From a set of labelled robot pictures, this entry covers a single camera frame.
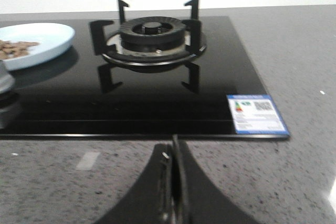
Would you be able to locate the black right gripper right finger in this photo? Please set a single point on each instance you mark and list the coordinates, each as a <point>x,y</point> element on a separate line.
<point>198,199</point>

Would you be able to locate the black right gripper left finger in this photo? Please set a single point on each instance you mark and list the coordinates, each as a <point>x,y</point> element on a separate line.
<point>149,200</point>

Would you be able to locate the light blue plate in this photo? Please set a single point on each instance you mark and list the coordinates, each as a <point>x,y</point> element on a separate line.
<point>53,40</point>

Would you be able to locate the brown meat pieces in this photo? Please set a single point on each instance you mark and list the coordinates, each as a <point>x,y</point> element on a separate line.
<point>11,49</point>

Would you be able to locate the blue energy label sticker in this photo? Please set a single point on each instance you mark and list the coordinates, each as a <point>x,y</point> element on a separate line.
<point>256,114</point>

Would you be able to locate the black glass gas cooktop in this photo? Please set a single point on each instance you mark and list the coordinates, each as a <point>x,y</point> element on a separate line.
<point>78,94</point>

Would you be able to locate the right black pan support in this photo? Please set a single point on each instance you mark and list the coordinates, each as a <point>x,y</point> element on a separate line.
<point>111,50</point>

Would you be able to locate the right black gas burner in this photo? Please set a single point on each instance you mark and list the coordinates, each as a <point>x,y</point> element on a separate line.
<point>148,34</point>

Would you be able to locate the right silver stove knob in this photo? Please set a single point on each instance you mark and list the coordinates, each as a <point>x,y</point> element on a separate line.
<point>7,81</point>

